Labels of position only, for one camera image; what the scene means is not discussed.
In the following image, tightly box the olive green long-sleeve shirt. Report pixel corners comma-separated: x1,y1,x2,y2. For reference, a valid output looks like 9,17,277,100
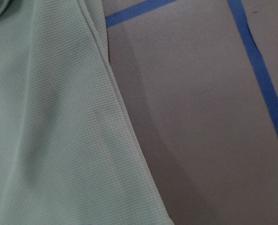
0,0,173,225

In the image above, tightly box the brown paper table cover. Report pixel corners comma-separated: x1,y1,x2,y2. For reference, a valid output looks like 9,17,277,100
103,0,278,225

